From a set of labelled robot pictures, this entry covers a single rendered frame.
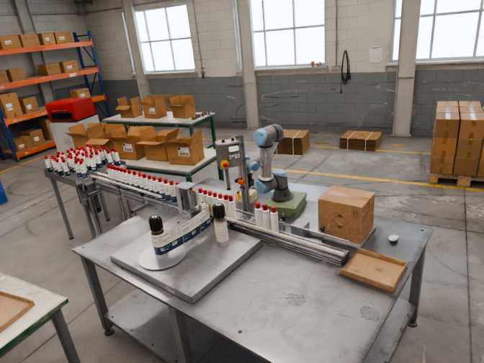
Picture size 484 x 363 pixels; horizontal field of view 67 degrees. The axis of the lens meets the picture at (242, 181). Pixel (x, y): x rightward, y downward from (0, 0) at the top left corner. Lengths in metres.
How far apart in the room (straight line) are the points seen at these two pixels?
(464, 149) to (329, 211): 3.28
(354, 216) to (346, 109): 5.58
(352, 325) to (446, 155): 3.87
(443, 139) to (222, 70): 5.22
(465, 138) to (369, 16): 3.18
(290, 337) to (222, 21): 7.57
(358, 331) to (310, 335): 0.23
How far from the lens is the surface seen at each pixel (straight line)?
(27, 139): 9.39
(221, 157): 2.58
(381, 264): 2.37
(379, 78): 7.64
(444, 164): 5.55
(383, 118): 7.78
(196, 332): 2.86
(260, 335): 1.92
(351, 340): 1.91
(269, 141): 2.61
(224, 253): 2.39
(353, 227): 2.46
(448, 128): 5.40
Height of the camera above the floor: 2.21
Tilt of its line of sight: 23 degrees down
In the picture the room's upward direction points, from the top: 6 degrees counter-clockwise
